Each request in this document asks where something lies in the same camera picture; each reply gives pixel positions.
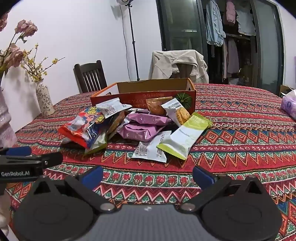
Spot glass sliding door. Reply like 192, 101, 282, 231
156, 0, 285, 93

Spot green and white snack packet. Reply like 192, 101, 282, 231
157, 113, 213, 160

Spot pink hanging garment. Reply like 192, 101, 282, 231
225, 0, 236, 25

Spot floral ceramic vase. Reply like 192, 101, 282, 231
36, 79, 55, 117

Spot long pale pink garment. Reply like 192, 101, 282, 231
222, 38, 240, 79

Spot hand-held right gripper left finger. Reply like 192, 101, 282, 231
30, 166, 116, 214

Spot yellow flower branches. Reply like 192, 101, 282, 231
21, 43, 65, 82

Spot open brown cardboard box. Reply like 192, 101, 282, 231
279, 85, 295, 98

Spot purple snack packet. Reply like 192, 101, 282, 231
118, 123, 166, 142
127, 109, 173, 127

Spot orange snack packet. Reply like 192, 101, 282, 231
146, 97, 174, 116

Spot white biscuit picture packet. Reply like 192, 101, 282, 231
161, 98, 191, 127

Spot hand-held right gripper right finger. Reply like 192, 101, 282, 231
179, 166, 266, 214

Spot dark wooden chair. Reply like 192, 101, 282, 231
73, 60, 108, 93

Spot yellow-green foil snack packet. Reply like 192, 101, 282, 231
84, 130, 108, 155

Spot pink flowers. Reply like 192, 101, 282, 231
0, 20, 38, 75

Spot white hanging garment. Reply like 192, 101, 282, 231
236, 2, 257, 36

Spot beige jacket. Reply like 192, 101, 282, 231
149, 50, 209, 84

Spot light blue hanging shirt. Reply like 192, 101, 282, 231
206, 0, 226, 45

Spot brown snack packet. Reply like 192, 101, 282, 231
106, 111, 130, 139

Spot purple tissue pack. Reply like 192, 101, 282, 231
280, 89, 296, 116

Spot black light stand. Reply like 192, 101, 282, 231
116, 0, 140, 81

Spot white grey-print snack packet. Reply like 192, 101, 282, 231
132, 131, 171, 163

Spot person's left forearm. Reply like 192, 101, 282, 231
0, 185, 12, 234

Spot red cardboard box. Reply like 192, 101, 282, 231
90, 78, 196, 115

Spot brown slatted chair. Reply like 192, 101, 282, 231
172, 64, 197, 80

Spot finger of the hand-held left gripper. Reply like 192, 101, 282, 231
39, 152, 63, 168
0, 146, 31, 157

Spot red patterned tablecloth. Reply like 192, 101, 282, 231
5, 83, 296, 241

